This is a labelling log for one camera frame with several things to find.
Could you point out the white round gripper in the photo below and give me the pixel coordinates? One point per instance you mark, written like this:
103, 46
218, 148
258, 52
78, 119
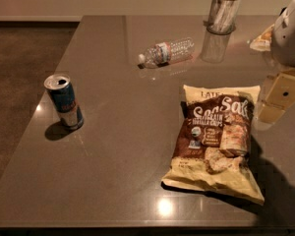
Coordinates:
290, 38

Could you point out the clear plastic water bottle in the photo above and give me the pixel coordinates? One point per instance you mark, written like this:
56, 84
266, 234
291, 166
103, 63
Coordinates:
167, 52

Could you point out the blue silver redbull can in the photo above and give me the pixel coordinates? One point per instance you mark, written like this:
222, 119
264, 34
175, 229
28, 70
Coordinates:
61, 92

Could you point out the yellow snack packet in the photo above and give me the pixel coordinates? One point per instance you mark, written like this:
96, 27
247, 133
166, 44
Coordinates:
263, 41

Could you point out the brown yellow tortilla chips bag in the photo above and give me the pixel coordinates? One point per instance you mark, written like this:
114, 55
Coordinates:
213, 145

